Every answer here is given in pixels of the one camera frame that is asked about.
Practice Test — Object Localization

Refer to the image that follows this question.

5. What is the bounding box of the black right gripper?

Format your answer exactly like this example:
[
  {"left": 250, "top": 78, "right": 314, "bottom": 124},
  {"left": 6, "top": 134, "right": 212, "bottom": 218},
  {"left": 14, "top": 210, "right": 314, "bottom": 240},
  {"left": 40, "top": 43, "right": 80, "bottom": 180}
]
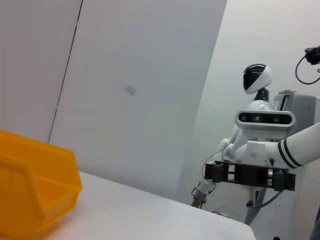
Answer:
[{"left": 204, "top": 160, "right": 296, "bottom": 192}]

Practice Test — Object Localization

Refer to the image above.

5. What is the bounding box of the black plug with looped cable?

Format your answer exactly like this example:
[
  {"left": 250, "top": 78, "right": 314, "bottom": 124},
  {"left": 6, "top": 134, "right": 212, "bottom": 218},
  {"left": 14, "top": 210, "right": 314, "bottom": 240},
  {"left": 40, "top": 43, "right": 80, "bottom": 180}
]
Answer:
[{"left": 295, "top": 45, "right": 320, "bottom": 85}]

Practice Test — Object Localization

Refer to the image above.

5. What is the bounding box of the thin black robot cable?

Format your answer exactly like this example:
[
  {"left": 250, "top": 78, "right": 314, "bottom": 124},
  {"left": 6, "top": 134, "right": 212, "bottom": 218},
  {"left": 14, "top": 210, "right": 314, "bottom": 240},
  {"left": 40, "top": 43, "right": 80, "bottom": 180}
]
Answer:
[{"left": 199, "top": 149, "right": 226, "bottom": 187}]

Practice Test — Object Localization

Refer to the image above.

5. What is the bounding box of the yellow plastic storage bin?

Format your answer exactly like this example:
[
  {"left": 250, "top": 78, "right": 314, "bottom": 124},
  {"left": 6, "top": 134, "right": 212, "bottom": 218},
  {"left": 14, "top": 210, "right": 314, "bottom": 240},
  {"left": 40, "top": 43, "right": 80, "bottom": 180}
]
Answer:
[{"left": 0, "top": 129, "right": 83, "bottom": 240}]

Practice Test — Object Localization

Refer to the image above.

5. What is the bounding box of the idle humanoid robot gripper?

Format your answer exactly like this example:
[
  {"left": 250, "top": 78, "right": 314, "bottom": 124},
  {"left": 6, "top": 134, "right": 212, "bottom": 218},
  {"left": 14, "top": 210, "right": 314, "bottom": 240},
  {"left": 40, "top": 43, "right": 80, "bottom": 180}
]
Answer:
[{"left": 190, "top": 186, "right": 216, "bottom": 208}]

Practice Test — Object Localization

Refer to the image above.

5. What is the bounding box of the dark blue fabric object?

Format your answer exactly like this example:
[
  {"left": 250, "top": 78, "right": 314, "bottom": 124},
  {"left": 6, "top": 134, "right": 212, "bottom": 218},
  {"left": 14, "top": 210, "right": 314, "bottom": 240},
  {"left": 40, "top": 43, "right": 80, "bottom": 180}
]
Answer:
[{"left": 309, "top": 206, "right": 320, "bottom": 240}]

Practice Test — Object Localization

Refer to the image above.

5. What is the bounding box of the right arm connector cable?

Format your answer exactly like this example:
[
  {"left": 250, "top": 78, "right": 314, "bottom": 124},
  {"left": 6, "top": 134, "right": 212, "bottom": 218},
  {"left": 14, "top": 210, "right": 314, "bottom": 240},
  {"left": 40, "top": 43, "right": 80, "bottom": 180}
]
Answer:
[{"left": 245, "top": 189, "right": 280, "bottom": 210}]

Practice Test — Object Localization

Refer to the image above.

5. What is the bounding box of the idle white humanoid robot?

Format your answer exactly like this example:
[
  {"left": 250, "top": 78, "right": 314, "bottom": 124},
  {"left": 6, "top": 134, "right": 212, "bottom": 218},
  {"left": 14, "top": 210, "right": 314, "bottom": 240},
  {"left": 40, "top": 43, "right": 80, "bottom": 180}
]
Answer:
[{"left": 229, "top": 63, "right": 277, "bottom": 161}]

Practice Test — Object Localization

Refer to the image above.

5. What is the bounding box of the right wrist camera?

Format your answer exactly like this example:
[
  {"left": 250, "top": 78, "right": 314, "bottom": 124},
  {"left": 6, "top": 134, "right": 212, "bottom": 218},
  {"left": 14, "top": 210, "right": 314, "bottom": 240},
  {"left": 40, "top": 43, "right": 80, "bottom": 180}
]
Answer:
[{"left": 234, "top": 109, "right": 297, "bottom": 151}]

